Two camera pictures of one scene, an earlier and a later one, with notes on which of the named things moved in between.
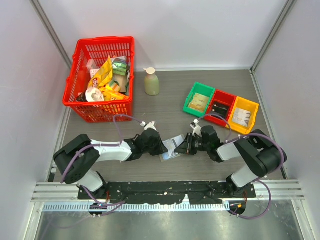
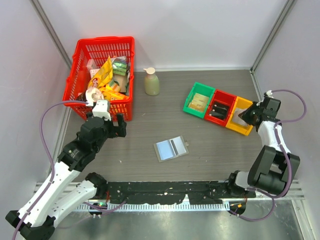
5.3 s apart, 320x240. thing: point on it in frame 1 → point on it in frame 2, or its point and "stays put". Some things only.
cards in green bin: x=199 y=102 stays put
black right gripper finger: x=186 y=146 → x=252 y=114
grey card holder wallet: x=170 y=145 stays put
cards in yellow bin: x=241 y=116 stays put
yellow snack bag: x=103 y=77 stays put
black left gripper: x=162 y=149 → x=121 y=125
